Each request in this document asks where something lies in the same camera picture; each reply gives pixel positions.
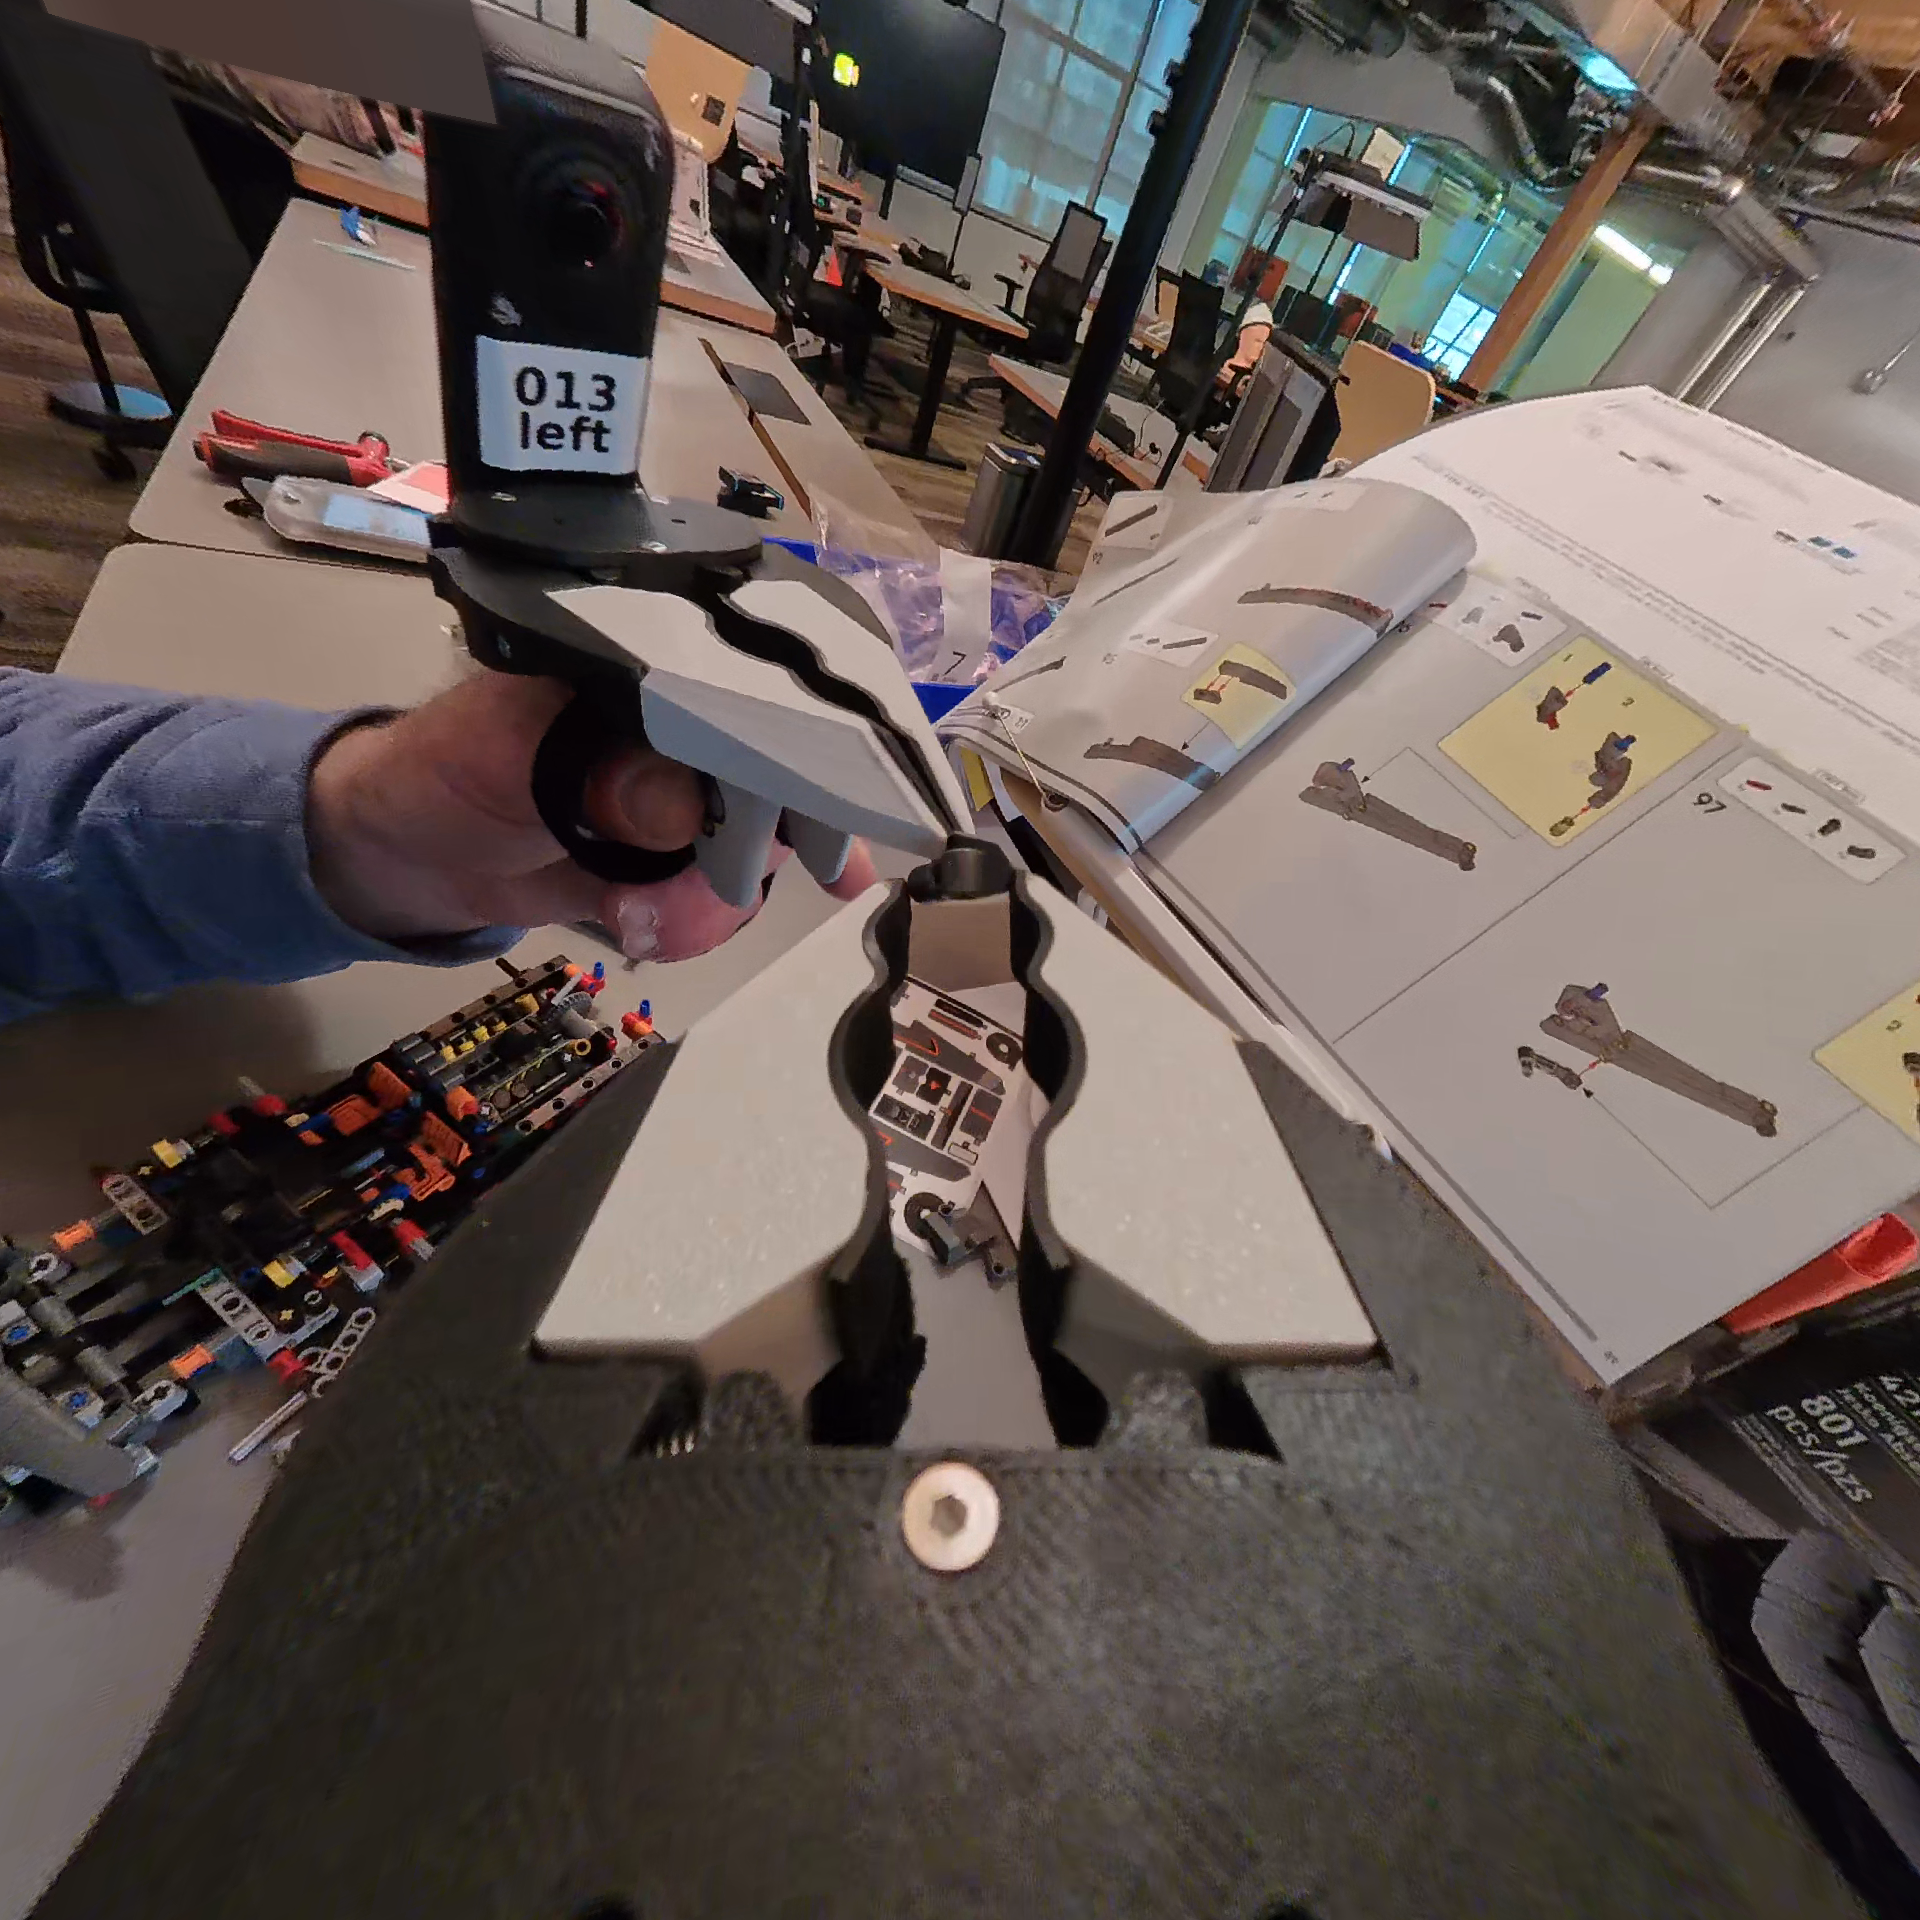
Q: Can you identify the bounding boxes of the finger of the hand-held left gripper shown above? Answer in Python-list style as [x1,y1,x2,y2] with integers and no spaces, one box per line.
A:
[729,574,981,846]
[545,584,964,864]

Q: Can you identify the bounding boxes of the tan wooden chair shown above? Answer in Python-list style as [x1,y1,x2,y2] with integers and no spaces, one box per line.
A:
[1335,342,1437,471]

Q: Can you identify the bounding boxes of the overhead light rig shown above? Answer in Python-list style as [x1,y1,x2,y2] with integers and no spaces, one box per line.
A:
[1289,127,1426,264]

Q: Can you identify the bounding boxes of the lego instruction booklet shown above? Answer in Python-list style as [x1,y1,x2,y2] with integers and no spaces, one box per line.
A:
[937,381,1920,1389]

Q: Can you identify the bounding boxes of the lego sticker sheet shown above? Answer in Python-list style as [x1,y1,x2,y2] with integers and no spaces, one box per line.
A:
[866,975,1037,1215]

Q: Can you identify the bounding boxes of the black wall screen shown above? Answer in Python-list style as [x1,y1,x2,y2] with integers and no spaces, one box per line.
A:
[809,0,1009,189]

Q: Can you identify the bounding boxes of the person's left forearm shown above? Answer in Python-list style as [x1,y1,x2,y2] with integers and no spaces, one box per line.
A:
[0,666,529,1028]

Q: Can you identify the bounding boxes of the black steel pole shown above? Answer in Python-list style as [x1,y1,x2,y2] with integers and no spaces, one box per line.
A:
[1042,0,1255,564]

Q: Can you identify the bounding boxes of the clear plastic bags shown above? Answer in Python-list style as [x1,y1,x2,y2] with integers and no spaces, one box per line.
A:
[809,496,1074,700]

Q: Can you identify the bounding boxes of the person's left hand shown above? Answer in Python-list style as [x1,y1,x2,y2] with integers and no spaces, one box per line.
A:
[307,672,882,965]

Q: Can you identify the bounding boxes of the black office chair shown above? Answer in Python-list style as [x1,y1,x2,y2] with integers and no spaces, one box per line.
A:
[1023,201,1116,368]
[1153,269,1234,440]
[0,0,287,481]

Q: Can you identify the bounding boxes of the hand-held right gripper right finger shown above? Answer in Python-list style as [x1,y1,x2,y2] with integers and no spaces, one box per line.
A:
[1018,872,1386,1448]

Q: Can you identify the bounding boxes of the red handled pliers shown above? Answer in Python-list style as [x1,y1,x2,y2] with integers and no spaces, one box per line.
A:
[193,406,396,489]

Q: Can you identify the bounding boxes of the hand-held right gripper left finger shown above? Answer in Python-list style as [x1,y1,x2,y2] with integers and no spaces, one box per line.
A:
[533,881,921,1448]

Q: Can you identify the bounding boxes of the blue plastic bin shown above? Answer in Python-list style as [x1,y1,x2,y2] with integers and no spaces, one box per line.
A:
[757,532,1081,728]

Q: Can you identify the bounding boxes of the clear plastic case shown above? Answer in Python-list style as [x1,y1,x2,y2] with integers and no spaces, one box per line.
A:
[239,473,443,568]

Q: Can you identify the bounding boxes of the wooden office desk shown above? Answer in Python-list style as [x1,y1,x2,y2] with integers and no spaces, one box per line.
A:
[862,258,1037,471]

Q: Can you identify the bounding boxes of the grey trash can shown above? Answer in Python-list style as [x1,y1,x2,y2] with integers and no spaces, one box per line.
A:
[961,440,1039,560]

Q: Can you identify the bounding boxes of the dark grey lego joint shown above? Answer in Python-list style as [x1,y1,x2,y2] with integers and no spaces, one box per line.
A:
[918,1197,1023,1289]

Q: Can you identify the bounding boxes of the partly built lego model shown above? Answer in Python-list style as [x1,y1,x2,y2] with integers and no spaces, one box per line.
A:
[0,957,669,1517]

